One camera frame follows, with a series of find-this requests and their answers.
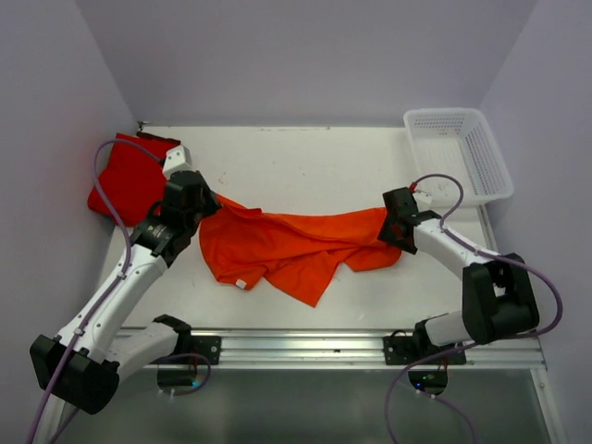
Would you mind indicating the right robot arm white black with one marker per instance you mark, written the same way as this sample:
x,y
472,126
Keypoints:
x,y
497,296

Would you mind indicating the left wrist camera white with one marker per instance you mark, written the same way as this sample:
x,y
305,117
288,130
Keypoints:
x,y
177,159

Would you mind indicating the orange t shirt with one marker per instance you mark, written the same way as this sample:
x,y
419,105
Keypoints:
x,y
298,255

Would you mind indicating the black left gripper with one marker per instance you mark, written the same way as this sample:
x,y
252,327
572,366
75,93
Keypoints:
x,y
212,204

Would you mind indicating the white plastic basket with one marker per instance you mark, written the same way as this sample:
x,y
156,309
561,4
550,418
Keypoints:
x,y
458,142

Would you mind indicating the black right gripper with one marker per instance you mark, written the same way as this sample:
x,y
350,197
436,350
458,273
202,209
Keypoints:
x,y
386,234

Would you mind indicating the folded red t shirt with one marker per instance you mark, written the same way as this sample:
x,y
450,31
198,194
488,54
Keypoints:
x,y
132,180

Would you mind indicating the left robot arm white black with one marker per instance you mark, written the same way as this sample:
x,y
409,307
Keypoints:
x,y
81,365

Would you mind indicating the aluminium mounting rail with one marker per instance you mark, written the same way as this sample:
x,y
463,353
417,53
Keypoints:
x,y
348,349

